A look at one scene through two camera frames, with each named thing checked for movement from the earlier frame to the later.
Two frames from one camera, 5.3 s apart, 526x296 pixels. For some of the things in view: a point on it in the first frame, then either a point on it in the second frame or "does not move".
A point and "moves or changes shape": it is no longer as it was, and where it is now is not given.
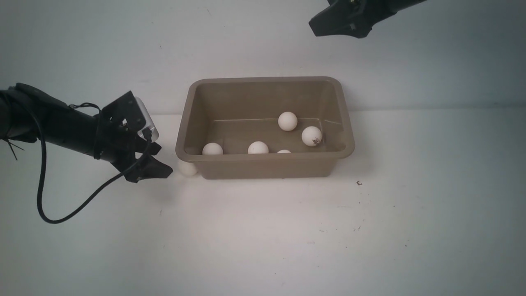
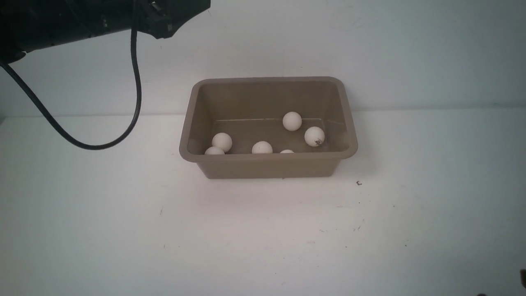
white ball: x=287 y=121 moves or changes shape
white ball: x=188 y=169 → x=223 y=140
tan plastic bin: x=234 y=110 does not move
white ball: x=311 y=136 does not move
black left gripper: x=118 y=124 → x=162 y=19
